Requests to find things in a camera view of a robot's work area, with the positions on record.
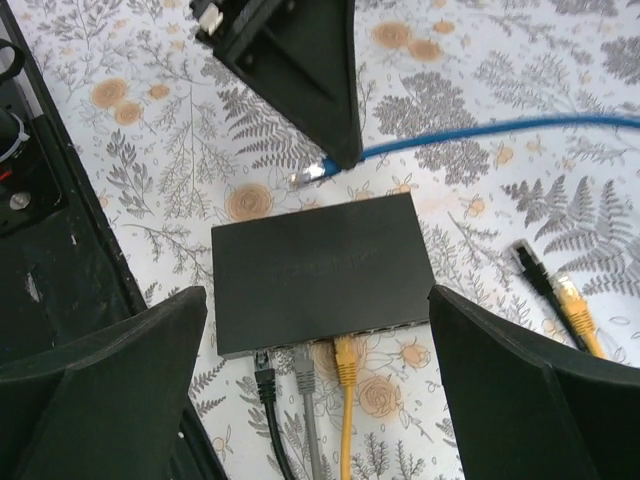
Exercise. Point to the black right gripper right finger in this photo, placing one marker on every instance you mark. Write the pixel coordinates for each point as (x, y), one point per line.
(527, 407)

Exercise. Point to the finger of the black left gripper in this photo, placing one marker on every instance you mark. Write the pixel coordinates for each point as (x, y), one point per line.
(303, 65)

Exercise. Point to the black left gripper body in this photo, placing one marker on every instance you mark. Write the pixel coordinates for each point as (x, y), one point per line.
(230, 27)

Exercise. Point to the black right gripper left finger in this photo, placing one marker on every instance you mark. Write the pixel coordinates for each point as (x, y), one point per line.
(105, 406)

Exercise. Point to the black network switch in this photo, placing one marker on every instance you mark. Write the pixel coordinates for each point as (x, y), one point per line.
(317, 274)

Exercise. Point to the floral table mat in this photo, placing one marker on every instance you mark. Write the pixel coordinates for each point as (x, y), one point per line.
(174, 144)

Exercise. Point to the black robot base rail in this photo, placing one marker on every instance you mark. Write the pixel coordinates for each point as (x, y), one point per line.
(63, 274)

